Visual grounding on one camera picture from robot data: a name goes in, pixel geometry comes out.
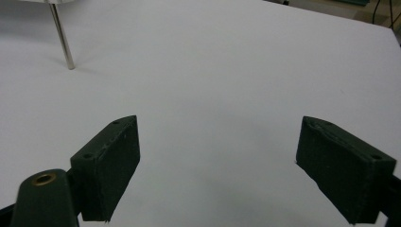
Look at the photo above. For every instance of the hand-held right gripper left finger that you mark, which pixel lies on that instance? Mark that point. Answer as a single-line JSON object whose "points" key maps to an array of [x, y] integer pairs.
{"points": [[107, 170]]}

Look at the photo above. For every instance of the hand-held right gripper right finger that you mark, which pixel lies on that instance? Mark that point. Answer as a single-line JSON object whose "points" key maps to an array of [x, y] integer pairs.
{"points": [[343, 170]]}

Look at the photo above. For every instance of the thin dark metal rod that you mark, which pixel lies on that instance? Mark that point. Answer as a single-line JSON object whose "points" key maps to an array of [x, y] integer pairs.
{"points": [[63, 39]]}

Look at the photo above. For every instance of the green flat item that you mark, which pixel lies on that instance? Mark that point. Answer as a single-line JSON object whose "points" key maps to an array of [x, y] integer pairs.
{"points": [[351, 2]]}

